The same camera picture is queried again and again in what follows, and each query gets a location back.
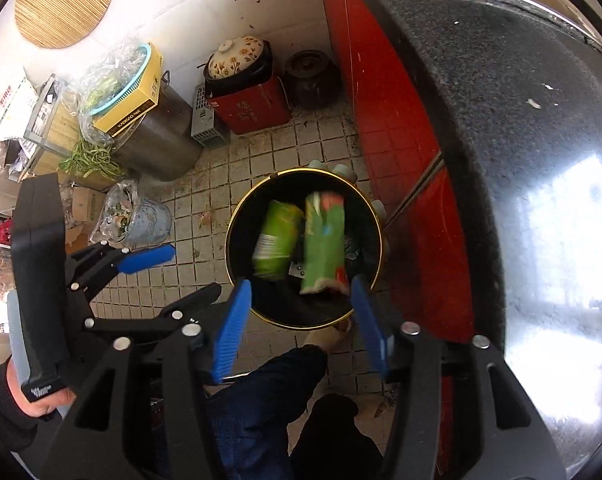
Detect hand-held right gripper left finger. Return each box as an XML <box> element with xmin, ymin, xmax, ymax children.
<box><xmin>53</xmin><ymin>279</ymin><xmax>254</xmax><ymax>480</ymax></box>

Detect bunch of green beans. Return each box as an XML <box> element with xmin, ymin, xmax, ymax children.
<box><xmin>58</xmin><ymin>137</ymin><xmax>126</xmax><ymax>181</ymax></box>

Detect small cardboard box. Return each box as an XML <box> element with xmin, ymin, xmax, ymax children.
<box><xmin>70</xmin><ymin>185</ymin><xmax>109</xmax><ymax>226</ymax></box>

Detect bucket of vegetable scraps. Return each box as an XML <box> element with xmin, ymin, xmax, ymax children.
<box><xmin>90</xmin><ymin>179</ymin><xmax>173</xmax><ymax>256</ymax></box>

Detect person's left forearm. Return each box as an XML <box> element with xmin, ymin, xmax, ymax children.
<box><xmin>0</xmin><ymin>360</ymin><xmax>46</xmax><ymax>456</ymax></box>

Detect green snack packet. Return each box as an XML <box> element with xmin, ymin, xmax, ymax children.
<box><xmin>252</xmin><ymin>200</ymin><xmax>306</xmax><ymax>280</ymax></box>

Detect wooden crate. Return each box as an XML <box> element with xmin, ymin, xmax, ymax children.
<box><xmin>23</xmin><ymin>75</ymin><xmax>89</xmax><ymax>176</ymax></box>

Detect red box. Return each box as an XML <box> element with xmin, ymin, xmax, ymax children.
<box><xmin>206</xmin><ymin>77</ymin><xmax>292</xmax><ymax>136</ymax></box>

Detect white printed bag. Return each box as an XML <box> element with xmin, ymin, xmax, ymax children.
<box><xmin>0</xmin><ymin>65</ymin><xmax>39</xmax><ymax>141</ymax></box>

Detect black gold-rimmed trash bin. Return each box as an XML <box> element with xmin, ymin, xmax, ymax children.
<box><xmin>224</xmin><ymin>167</ymin><xmax>384</xmax><ymax>332</ymax></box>

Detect person's leg in jeans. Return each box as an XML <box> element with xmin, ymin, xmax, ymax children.
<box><xmin>203</xmin><ymin>345</ymin><xmax>332</xmax><ymax>480</ymax></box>

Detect black clay jar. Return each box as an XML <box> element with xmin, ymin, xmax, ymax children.
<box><xmin>283</xmin><ymin>49</ymin><xmax>342</xmax><ymax>110</ymax></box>

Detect person's beige shoe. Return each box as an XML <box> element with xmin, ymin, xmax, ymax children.
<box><xmin>301</xmin><ymin>320</ymin><xmax>354</xmax><ymax>356</ymax></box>

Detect large steel pot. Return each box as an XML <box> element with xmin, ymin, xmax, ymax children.
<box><xmin>112</xmin><ymin>71</ymin><xmax>204</xmax><ymax>182</ymax></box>

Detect grey plastic crate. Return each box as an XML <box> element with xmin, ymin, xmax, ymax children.
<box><xmin>191</xmin><ymin>84</ymin><xmax>232</xmax><ymax>150</ymax></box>

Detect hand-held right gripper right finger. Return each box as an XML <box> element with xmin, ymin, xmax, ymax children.
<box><xmin>350</xmin><ymin>276</ymin><xmax>567</xmax><ymax>480</ymax></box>

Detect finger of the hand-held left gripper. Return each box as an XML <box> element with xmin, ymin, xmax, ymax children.
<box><xmin>66</xmin><ymin>241</ymin><xmax>178</xmax><ymax>293</ymax></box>
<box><xmin>83</xmin><ymin>282</ymin><xmax>223</xmax><ymax>348</ymax></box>

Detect long green wrapper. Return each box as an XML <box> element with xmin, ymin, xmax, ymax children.
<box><xmin>299</xmin><ymin>191</ymin><xmax>351</xmax><ymax>295</ymax></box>

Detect floral ceramic pot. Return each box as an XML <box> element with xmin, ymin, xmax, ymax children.
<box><xmin>203</xmin><ymin>35</ymin><xmax>274</xmax><ymax>98</ymax></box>

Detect yellow cardboard box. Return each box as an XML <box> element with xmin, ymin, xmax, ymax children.
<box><xmin>92</xmin><ymin>42</ymin><xmax>163</xmax><ymax>137</ymax></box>

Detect person's left hand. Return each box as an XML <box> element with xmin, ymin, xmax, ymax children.
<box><xmin>6</xmin><ymin>360</ymin><xmax>78</xmax><ymax>418</ymax></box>

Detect red cabinet front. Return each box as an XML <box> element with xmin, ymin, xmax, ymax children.
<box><xmin>315</xmin><ymin>0</ymin><xmax>474</xmax><ymax>436</ymax></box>

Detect teal plastic basket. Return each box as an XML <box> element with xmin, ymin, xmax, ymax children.
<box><xmin>78</xmin><ymin>44</ymin><xmax>154</xmax><ymax>116</ymax></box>

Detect round bamboo mat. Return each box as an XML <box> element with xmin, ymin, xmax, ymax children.
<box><xmin>14</xmin><ymin>0</ymin><xmax>118</xmax><ymax>49</ymax></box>

